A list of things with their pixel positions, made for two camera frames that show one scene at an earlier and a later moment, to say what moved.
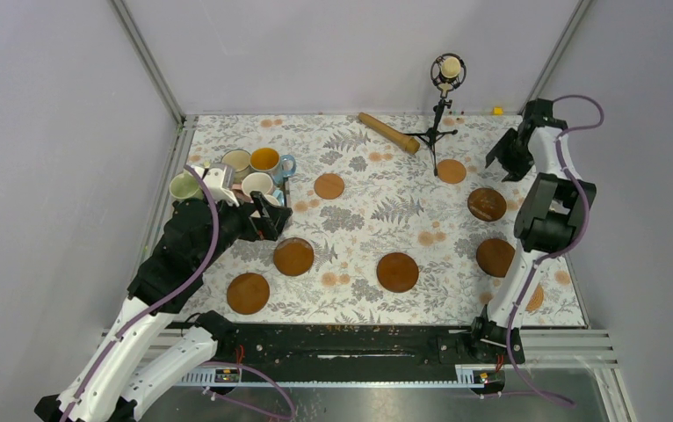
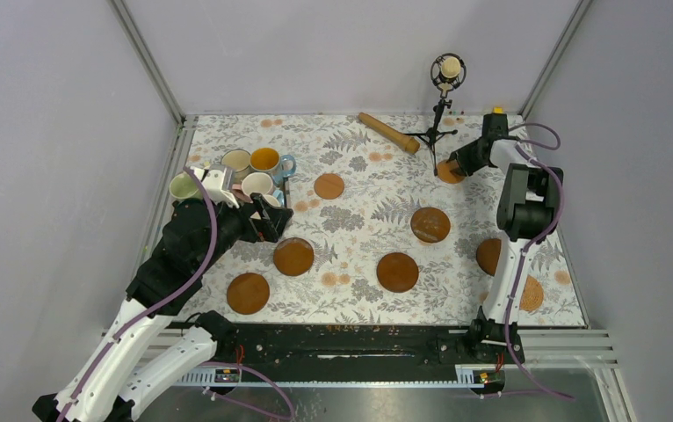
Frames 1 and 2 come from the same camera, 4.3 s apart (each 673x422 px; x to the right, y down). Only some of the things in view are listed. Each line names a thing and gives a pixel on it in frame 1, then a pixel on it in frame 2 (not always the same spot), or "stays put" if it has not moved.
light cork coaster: (451, 170) stays put
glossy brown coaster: (293, 256) stays put
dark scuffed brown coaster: (487, 204) to (430, 224)
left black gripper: (271, 222) stays put
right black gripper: (517, 170) to (461, 156)
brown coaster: (248, 293) stays put
